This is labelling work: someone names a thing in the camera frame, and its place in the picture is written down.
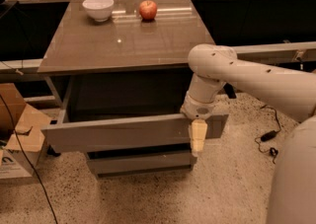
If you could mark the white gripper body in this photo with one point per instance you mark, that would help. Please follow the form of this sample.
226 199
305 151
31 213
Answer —
198 108

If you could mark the grey top drawer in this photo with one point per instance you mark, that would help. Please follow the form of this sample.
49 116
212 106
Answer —
103 112

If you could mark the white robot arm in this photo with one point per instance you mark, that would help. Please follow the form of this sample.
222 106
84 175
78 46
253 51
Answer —
292 92

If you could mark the red apple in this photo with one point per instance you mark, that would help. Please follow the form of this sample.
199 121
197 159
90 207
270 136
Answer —
148 10

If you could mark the open cardboard box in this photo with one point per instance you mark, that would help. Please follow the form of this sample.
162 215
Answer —
20 134

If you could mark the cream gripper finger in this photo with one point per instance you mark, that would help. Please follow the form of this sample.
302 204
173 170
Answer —
197 130

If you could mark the black power adapter with cable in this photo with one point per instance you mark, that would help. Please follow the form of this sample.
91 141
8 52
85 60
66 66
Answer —
272 151

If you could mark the white ceramic bowl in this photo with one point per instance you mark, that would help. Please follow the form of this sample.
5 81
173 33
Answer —
99 10

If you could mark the grey drawer cabinet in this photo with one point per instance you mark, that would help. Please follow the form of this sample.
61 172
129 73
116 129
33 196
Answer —
124 44

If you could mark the grey drawer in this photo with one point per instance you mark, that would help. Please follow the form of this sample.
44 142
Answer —
103 112
142 163

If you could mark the grey bottom drawer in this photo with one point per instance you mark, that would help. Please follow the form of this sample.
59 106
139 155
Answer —
142 163

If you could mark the black stand leg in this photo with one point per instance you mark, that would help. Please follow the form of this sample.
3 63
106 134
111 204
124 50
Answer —
50 151

